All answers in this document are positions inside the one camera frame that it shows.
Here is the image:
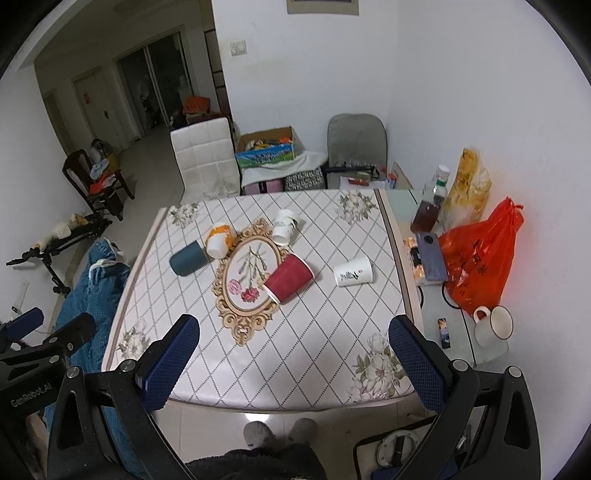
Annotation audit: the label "orange and white paper cup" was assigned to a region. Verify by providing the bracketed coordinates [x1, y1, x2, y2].
[205, 222, 236, 260]

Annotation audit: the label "white enamel mug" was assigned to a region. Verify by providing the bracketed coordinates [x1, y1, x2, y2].
[473, 305, 514, 348]

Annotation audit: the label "blue blanket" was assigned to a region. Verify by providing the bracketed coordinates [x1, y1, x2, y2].
[45, 238, 143, 479]

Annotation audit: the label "white paper cup black calligraphy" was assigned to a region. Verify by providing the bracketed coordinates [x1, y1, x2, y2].
[334, 255, 374, 287]

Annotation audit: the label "grey office chair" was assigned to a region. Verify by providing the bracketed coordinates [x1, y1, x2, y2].
[322, 113, 388, 189]

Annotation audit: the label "brown liquid plastic bottle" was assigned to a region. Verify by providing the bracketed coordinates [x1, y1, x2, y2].
[410, 165, 450, 233]

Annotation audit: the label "small dark lighter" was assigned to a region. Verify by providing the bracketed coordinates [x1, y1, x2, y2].
[437, 318, 452, 350]

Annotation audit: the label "dark teal cup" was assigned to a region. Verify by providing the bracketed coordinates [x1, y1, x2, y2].
[169, 241, 209, 277]

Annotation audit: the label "red ribbed paper cup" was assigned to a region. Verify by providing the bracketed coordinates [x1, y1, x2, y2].
[263, 254, 315, 304]

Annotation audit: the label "grey smartphone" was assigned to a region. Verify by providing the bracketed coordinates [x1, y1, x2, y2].
[415, 232, 449, 285]

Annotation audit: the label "grey slippers of operator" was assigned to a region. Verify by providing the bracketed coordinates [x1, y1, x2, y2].
[242, 417, 320, 449]

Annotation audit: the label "yellow snack bag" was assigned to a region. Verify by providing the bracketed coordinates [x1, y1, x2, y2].
[439, 148, 492, 231]

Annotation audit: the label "black tripod stand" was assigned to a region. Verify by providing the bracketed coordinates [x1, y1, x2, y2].
[6, 213, 112, 297]

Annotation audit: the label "black wooden chair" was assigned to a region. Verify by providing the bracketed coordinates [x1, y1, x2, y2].
[62, 138, 135, 221]

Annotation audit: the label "white padded chair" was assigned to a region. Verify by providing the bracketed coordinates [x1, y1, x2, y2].
[170, 117, 240, 204]

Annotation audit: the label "white wall switch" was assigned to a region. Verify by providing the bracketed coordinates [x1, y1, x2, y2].
[229, 40, 247, 57]

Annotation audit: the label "orange plastic bag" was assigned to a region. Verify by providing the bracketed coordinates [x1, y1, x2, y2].
[439, 197, 524, 314]

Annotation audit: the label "black white patterned bag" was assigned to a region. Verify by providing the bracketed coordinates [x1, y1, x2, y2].
[283, 168, 325, 191]

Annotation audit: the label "white folded cloth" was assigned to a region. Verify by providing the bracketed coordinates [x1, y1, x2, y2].
[242, 150, 328, 187]

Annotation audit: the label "cardboard box with blue print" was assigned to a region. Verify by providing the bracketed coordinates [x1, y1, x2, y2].
[235, 126, 304, 170]

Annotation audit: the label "pink storage box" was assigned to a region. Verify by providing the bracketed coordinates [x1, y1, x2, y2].
[242, 179, 284, 195]

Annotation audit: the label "white paper cup green print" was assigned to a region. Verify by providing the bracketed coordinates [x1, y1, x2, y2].
[270, 209, 298, 247]

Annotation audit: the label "white diamond pattern tablecloth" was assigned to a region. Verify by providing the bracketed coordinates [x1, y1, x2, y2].
[102, 190, 413, 411]

